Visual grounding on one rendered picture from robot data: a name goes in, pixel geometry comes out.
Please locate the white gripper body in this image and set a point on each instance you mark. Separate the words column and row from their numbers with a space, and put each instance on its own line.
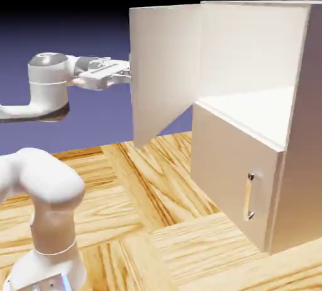
column 99, row 76

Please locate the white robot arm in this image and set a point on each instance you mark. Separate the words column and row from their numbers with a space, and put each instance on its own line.
column 47, row 87

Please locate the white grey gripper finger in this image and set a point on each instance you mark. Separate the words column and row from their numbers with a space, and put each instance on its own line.
column 121, row 77

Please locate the white cabinet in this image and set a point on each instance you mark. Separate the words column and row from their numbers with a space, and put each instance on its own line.
column 251, row 49

